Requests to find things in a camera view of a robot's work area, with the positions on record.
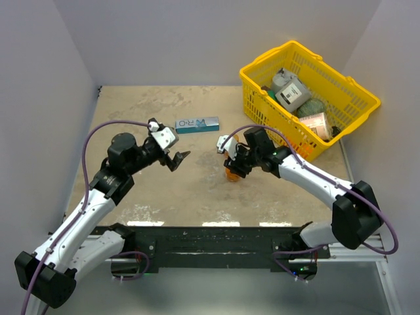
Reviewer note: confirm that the aluminium rail frame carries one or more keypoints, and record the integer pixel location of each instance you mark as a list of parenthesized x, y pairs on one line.
[(371, 250)]

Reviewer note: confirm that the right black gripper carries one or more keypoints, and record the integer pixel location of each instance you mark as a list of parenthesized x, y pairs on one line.
[(235, 166)]

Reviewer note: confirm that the pink cup package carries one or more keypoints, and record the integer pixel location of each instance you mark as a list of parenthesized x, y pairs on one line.
[(319, 125)]

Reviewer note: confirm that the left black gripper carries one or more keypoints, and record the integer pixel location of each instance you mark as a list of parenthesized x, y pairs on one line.
[(173, 163)]

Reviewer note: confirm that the teal toothpaste box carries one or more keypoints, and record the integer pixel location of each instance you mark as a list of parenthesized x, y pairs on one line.
[(197, 125)]

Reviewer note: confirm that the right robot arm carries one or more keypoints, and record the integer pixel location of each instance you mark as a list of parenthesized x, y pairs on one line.
[(354, 206)]

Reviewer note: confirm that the green item in basket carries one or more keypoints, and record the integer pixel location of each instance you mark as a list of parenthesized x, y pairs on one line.
[(272, 95)]

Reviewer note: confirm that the grey pouch with label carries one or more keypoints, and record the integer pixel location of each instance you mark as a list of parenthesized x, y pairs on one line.
[(289, 91)]

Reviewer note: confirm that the small black item in basket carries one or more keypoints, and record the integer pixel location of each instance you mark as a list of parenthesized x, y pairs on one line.
[(335, 131)]

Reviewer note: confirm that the green round netted item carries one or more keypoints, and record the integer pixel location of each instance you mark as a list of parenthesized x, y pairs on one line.
[(311, 107)]

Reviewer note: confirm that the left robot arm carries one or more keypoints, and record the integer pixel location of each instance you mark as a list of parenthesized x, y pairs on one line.
[(50, 274)]

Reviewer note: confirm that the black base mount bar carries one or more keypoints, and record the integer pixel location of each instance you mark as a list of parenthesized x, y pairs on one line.
[(152, 248)]

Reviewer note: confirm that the yellow plastic basket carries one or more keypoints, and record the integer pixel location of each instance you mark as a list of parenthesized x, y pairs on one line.
[(348, 104)]

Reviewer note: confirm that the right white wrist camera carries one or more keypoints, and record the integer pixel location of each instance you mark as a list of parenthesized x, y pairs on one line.
[(227, 145)]

